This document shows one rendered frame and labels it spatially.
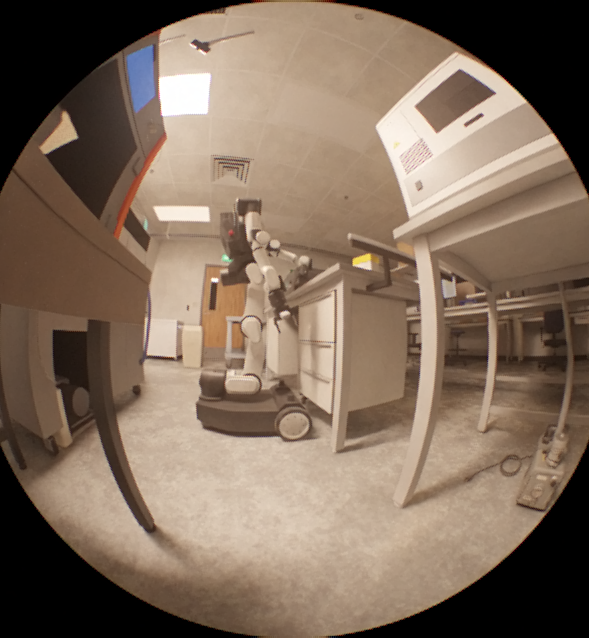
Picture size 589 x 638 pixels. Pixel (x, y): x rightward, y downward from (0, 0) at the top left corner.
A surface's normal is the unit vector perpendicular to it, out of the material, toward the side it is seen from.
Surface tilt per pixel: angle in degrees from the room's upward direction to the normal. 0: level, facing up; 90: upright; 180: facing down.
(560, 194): 90
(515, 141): 90
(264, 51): 180
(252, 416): 90
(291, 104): 180
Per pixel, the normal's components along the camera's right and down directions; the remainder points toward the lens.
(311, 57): -0.03, 1.00
